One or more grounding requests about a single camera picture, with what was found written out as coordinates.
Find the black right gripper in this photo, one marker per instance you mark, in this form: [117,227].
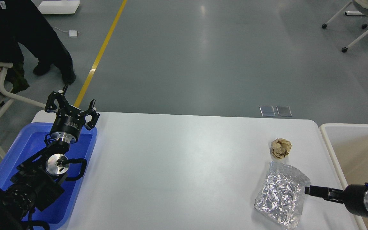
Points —
[355,197]

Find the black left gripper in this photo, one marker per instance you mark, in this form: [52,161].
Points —
[69,122]

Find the silver foil bag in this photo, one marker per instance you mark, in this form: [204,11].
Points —
[282,196]

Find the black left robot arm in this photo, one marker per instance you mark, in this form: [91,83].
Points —
[37,184]

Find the beige plastic bin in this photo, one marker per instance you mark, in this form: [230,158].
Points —
[347,145]

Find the blue plastic tray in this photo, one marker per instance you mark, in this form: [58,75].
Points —
[31,140]

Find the crumpled brown paper ball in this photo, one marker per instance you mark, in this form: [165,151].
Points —
[280,148]

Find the white floor power adapter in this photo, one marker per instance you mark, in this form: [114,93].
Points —
[73,33]

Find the right floor metal plate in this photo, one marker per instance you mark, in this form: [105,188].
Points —
[284,111]

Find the floor metal plate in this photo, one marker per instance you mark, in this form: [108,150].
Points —
[284,111]
[267,111]

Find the left floor metal plate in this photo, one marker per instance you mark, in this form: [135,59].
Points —
[267,111]

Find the person in black clothes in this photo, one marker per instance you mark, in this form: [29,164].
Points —
[22,23]

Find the white floor base plate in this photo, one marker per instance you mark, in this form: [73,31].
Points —
[58,6]

